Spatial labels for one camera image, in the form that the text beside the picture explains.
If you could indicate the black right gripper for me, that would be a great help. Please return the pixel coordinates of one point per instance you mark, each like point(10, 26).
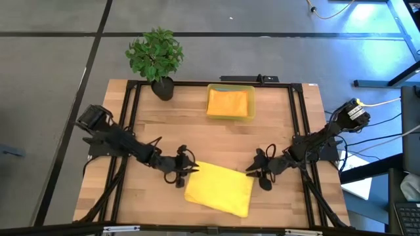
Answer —
point(272, 165)

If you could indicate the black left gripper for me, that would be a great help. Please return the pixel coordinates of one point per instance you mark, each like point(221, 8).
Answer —
point(175, 164)

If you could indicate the yellow microfiber towel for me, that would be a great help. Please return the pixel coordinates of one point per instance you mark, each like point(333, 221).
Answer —
point(220, 188)

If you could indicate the orange microfiber towel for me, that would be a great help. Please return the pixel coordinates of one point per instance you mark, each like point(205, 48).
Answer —
point(228, 103)

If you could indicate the yellow translucent plastic bin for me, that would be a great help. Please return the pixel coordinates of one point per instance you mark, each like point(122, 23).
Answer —
point(251, 98)

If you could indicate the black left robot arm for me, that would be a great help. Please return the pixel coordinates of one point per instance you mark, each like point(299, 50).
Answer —
point(121, 141)

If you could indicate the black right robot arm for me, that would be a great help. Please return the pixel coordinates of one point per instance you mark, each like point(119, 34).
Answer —
point(323, 134)

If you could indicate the white paper sheet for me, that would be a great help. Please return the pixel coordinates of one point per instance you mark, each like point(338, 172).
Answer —
point(357, 183)

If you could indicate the green plant in black pot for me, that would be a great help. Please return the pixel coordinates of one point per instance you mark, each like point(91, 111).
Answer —
point(154, 55)

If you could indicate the black crossbeam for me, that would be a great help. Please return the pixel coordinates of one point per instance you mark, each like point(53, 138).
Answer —
point(65, 229)

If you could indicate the white cloth bundle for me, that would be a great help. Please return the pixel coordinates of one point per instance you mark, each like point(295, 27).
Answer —
point(411, 187)

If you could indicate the black keyboard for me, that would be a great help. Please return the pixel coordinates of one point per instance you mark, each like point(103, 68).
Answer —
point(408, 218)

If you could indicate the black computer case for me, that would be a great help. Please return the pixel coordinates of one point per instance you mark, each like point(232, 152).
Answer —
point(411, 131)

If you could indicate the silver aluminium bracket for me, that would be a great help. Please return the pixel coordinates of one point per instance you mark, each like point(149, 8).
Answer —
point(121, 229)
point(303, 232)

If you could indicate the black aluminium table frame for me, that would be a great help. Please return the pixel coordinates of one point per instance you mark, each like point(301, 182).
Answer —
point(190, 83)

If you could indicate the metal desk leg frame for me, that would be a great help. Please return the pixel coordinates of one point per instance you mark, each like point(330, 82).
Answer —
point(370, 83)

